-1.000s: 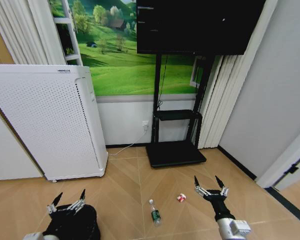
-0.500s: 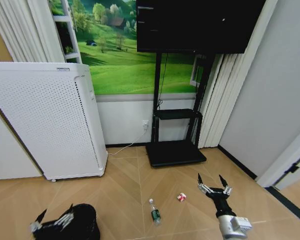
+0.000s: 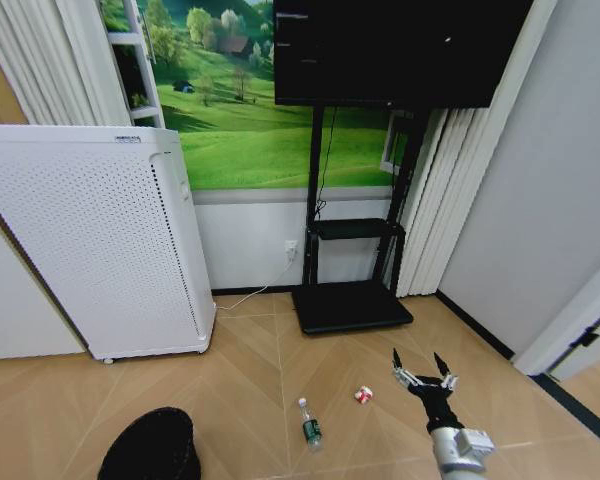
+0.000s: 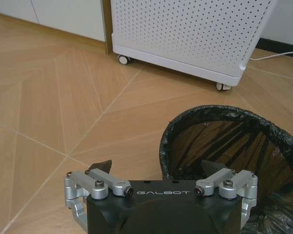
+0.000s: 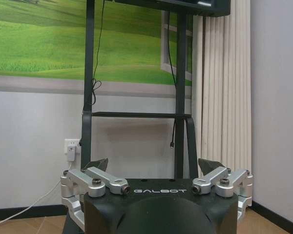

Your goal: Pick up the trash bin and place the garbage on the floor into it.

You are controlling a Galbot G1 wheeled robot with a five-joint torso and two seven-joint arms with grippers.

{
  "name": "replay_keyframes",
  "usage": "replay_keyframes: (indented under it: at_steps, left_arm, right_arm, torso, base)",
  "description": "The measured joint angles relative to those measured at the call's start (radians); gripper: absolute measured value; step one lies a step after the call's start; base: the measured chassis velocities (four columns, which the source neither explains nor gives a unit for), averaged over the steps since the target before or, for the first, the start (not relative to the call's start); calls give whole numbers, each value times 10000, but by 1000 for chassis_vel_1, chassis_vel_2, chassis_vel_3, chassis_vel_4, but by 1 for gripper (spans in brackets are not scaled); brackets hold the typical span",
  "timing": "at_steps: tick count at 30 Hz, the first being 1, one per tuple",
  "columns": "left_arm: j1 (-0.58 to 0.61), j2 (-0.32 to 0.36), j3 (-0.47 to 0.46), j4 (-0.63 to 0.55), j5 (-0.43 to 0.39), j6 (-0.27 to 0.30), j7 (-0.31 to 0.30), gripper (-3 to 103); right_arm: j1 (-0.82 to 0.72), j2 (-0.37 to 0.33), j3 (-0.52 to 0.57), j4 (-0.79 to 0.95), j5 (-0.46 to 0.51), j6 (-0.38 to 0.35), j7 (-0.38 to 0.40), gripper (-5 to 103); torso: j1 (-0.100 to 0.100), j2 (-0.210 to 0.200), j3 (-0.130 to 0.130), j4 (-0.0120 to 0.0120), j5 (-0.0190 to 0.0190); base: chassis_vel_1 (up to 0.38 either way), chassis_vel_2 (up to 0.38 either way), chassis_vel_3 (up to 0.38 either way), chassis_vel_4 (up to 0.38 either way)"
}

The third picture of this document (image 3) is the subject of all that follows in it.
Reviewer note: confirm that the white pleated curtain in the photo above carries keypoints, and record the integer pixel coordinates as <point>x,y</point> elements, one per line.
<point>45,60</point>
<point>440,200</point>

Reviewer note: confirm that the black trash bin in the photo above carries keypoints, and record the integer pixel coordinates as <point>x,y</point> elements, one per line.
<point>150,445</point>

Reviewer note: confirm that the white wall socket plug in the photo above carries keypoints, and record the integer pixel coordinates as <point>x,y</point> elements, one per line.
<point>291,248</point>

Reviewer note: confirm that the white door frame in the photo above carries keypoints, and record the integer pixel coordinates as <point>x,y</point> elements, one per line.
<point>565,325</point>

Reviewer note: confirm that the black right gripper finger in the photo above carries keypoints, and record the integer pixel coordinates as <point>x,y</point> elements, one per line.
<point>445,376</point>
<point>400,371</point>

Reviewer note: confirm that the white shelf ladder frame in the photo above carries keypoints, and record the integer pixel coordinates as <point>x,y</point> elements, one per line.
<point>137,60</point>

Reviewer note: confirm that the clear plastic bottle green label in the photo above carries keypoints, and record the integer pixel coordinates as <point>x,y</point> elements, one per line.
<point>311,427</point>

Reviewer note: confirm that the green meadow landscape mural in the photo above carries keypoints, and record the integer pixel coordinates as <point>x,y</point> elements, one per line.
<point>260,100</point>

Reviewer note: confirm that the black door hinge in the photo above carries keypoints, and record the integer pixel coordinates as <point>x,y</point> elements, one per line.
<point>584,338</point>

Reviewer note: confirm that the black television screen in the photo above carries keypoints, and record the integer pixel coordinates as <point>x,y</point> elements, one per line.
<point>395,50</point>

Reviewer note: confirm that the black television floor stand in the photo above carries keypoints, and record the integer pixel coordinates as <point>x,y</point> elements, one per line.
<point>352,250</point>

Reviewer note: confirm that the crumpled red white wrapper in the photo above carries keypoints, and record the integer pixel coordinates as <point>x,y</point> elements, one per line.
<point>363,394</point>

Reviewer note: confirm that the white perforated air purifier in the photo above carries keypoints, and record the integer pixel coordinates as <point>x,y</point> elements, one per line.
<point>102,240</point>

